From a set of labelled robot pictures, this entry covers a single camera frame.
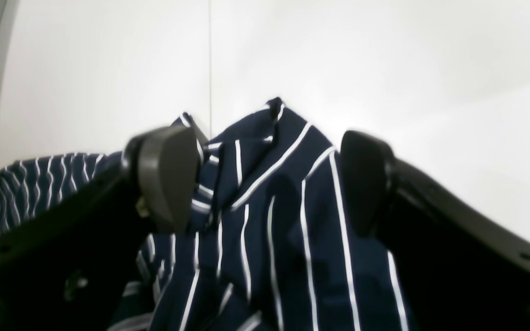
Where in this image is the navy white striped t-shirt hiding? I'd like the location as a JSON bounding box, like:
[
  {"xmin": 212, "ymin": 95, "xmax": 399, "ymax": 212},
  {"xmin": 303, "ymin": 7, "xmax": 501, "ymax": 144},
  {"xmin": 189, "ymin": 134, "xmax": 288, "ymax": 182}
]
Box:
[{"xmin": 0, "ymin": 97, "xmax": 419, "ymax": 331}]

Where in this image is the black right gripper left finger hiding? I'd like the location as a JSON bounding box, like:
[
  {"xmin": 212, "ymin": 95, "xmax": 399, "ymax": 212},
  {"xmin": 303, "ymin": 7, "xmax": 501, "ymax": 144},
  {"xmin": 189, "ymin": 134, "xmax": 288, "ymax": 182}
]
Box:
[{"xmin": 0, "ymin": 125, "xmax": 201, "ymax": 331}]

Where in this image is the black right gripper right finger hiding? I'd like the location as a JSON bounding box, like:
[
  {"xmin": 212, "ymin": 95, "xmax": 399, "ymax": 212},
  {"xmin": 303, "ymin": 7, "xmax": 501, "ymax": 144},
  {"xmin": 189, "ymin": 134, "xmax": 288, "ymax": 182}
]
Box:
[{"xmin": 340, "ymin": 130, "xmax": 530, "ymax": 331}]

